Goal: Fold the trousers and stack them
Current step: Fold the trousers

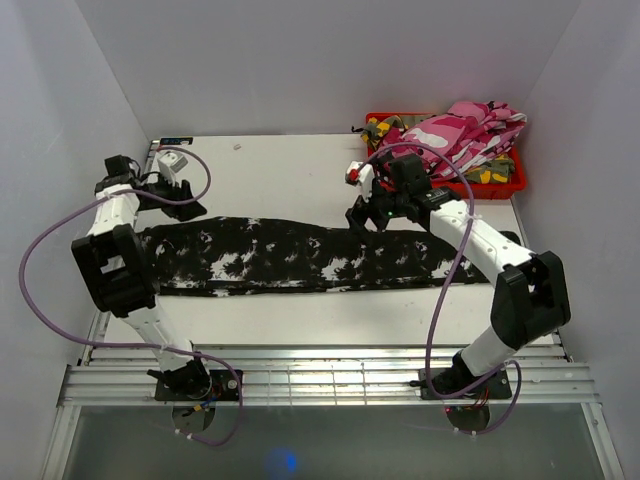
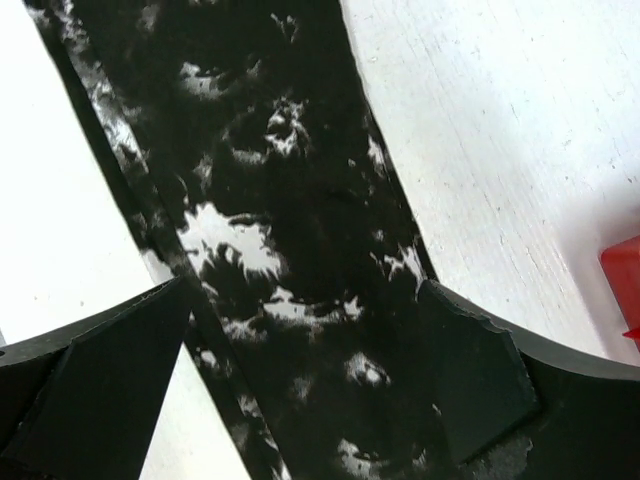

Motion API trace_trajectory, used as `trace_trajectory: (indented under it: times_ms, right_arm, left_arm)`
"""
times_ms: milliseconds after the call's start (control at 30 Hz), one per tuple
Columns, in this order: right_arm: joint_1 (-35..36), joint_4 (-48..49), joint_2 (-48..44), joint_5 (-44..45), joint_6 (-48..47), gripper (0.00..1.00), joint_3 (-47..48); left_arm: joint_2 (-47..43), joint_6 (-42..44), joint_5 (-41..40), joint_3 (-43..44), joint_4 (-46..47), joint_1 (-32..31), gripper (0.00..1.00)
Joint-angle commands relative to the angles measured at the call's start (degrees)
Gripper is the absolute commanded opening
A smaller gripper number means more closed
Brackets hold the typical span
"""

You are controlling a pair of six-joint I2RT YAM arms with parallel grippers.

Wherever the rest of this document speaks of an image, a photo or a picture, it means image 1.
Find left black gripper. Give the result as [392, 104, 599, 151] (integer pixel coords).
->
[138, 169, 207, 223]

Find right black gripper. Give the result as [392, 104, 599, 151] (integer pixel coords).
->
[345, 177, 408, 246]

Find black white splatter trousers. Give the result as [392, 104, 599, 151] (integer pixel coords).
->
[136, 215, 521, 298]

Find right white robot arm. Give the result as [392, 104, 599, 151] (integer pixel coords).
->
[345, 154, 571, 398]

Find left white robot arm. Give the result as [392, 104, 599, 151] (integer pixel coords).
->
[71, 150, 212, 400]

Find pink camouflage trousers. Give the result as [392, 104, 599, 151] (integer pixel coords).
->
[363, 101, 528, 185]

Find small blue label sticker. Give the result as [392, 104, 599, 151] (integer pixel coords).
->
[159, 137, 193, 147]

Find red plastic bin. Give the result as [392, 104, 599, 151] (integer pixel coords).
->
[365, 111, 527, 200]

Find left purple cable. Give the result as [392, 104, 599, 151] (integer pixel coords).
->
[18, 145, 245, 448]

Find purple cable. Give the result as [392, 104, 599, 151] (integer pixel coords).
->
[349, 142, 522, 437]
[18, 145, 245, 448]

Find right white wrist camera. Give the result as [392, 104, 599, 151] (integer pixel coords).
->
[344, 161, 375, 203]

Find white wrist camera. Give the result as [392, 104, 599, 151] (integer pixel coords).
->
[156, 150, 188, 185]
[344, 161, 375, 203]

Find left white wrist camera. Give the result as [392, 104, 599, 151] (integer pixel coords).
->
[156, 150, 188, 185]

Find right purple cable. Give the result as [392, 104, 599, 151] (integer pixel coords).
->
[349, 142, 522, 437]

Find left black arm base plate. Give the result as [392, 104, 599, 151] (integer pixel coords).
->
[153, 369, 244, 403]

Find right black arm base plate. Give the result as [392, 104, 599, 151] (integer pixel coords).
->
[409, 368, 512, 401]

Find aluminium rail frame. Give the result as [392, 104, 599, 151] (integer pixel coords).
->
[43, 134, 631, 479]

